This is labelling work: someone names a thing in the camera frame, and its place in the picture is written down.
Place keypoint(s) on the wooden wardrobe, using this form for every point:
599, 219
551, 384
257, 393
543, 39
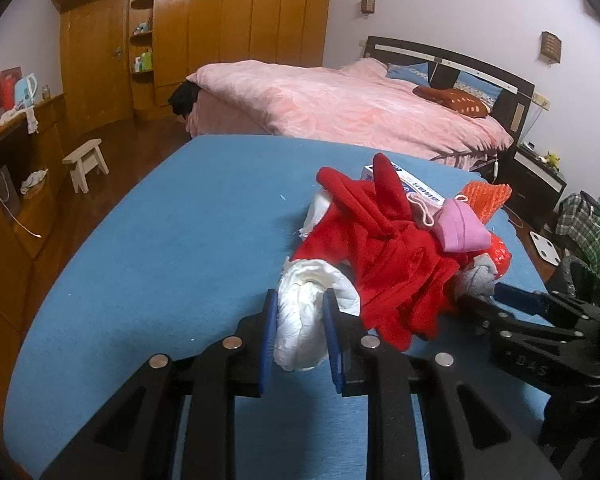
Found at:
230, 25

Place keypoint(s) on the patterned blue pillow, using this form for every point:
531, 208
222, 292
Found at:
480, 89

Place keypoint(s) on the wall socket strip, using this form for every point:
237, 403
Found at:
542, 100

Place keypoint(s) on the wooden stool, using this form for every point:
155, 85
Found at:
86, 155

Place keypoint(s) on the hanging white charger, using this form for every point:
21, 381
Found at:
495, 167

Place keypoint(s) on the plain blue pillow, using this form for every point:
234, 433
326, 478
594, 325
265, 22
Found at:
407, 71

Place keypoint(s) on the white rag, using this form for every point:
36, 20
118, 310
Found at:
17, 115
34, 181

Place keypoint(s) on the plaid bag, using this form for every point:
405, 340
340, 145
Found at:
577, 225

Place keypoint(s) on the orange foam net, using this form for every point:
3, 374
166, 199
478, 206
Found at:
490, 197

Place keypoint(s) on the red plastic bag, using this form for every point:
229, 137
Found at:
498, 255

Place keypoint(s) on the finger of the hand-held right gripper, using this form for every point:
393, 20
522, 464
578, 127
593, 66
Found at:
522, 300
525, 350

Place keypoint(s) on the white bathroom scale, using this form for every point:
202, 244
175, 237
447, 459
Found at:
547, 247

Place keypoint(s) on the wooden cabinet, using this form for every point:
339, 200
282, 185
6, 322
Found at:
10, 270

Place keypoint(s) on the red cloth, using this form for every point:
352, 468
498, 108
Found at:
395, 260

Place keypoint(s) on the brown wall lamp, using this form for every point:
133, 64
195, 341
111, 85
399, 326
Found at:
368, 4
550, 46

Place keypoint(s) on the dark bed frame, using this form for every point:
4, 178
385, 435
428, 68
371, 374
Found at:
480, 67

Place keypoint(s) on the red-brown dotted pillow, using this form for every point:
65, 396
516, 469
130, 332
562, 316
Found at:
455, 101

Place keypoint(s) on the light blue kettle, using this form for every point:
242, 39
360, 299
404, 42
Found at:
26, 89

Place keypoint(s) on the pink cloth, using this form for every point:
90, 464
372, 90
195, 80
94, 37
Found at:
460, 230

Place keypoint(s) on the black cloth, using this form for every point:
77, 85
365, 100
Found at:
184, 99

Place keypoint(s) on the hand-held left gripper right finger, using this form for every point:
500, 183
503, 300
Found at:
331, 342

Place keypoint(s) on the bed with pink duvet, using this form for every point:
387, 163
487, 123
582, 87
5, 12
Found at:
330, 105

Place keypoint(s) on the grey cloth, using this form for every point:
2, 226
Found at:
477, 278

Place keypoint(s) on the dark nightstand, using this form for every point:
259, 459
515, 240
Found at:
530, 180

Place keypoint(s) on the yellow toy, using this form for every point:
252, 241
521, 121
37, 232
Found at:
553, 159

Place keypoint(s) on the white and blue box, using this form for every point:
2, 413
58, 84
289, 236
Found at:
421, 187

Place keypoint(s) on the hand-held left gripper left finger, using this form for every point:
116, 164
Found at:
269, 342

